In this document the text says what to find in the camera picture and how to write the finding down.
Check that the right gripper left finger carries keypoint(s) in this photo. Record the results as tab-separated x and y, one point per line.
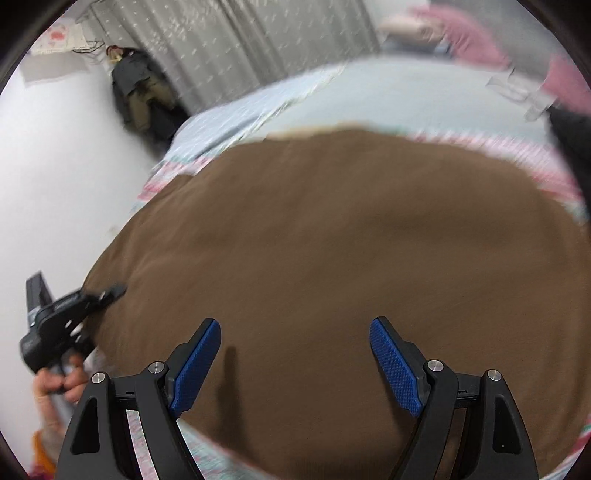
98	442

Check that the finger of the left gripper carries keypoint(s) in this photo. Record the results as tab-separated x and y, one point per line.
104	299

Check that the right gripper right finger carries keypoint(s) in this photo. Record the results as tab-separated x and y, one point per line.
494	443

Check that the brown coat with fur collar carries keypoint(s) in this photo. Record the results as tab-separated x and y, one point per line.
346	286

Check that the person's left hand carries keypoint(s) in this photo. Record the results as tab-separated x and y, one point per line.
47	385

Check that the patterned red sweater sleeve left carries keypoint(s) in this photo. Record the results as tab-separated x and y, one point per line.
43	467

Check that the patterned handmade knit blanket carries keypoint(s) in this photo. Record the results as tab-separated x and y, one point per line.
184	166

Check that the grey dotted curtain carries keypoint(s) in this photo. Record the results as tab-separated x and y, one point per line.
217	51

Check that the black puffer jacket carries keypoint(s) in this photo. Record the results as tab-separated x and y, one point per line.
572	132

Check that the grey bed sheet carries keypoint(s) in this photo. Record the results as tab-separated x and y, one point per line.
411	94

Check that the pink pillow near headboard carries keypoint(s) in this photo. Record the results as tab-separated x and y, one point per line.
567	85

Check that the pink pillow far corner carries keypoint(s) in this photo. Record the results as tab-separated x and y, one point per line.
471	43

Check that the beige folded duvet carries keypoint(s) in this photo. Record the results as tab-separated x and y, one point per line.
413	29

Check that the dark clothes hanging on wall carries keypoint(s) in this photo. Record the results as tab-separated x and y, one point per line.
146	102

